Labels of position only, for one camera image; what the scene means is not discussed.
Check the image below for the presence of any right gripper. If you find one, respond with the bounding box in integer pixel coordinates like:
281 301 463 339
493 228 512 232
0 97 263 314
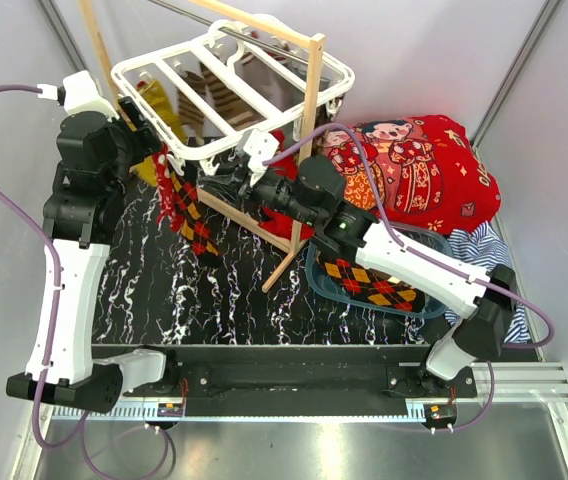
201 158 318 228

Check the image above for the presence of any yellow sock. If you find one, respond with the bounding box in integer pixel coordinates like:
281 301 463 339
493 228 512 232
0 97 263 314
133 76 187 187

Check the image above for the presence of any white plastic clip hanger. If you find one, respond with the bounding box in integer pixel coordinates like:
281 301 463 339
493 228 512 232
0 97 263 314
110 18 356 174

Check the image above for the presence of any red patterned sock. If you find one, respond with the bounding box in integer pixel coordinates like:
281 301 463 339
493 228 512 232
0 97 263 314
152 146 182 232

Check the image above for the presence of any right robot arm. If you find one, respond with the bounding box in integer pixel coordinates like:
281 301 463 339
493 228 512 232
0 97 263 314
200 156 516 397

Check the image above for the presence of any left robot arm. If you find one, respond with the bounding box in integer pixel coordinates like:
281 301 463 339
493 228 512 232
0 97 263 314
6 97 180 414

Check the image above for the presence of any grey sock hanging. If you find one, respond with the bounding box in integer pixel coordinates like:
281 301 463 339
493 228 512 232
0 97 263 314
243 44 340 136

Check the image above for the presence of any metal rack rod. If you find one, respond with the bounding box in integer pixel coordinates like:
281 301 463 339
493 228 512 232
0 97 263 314
146 0 310 64

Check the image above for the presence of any clear plastic basket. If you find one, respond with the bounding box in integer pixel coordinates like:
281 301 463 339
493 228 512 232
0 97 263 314
305 244 446 319

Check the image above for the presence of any red cartoon print blanket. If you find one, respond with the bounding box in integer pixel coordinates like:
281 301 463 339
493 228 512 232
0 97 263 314
258 114 501 245

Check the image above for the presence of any blue striped shirt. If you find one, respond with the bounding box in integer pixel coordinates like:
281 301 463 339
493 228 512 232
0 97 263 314
448 222 531 344

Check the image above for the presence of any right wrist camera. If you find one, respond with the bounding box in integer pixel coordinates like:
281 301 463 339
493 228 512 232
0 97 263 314
237 129 280 173

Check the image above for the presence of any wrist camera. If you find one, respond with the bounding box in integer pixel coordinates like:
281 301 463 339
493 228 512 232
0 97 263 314
237 129 280 173
36 70 119 119

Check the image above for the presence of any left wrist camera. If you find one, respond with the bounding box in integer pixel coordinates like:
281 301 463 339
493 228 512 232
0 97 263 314
36 70 119 119

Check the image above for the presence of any wooden drying rack frame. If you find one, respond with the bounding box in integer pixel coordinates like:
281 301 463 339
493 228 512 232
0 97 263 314
77 0 327 294

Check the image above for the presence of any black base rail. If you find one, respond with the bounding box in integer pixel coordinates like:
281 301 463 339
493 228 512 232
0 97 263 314
133 345 478 423

